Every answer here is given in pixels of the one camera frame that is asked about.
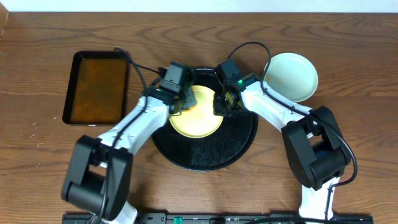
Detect yellow plate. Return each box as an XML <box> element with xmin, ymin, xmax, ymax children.
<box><xmin>169</xmin><ymin>85</ymin><xmax>223</xmax><ymax>138</ymax></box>

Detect mint green plate top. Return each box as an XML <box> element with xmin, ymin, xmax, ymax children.
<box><xmin>265</xmin><ymin>52</ymin><xmax>318</xmax><ymax>102</ymax></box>

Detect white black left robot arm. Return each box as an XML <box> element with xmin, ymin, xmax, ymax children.
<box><xmin>61</xmin><ymin>86</ymin><xmax>196</xmax><ymax>223</ymax></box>

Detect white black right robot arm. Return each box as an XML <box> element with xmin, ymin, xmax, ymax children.
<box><xmin>213</xmin><ymin>72</ymin><xmax>358</xmax><ymax>220</ymax></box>

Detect black round serving tray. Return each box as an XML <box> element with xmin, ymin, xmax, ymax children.
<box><xmin>152</xmin><ymin>68</ymin><xmax>258</xmax><ymax>171</ymax></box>

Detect black rectangular water tray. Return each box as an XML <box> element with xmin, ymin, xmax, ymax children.
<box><xmin>62</xmin><ymin>51</ymin><xmax>129</xmax><ymax>125</ymax></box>

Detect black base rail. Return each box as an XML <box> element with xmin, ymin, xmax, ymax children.
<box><xmin>61</xmin><ymin>213</ymin><xmax>374</xmax><ymax>224</ymax></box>

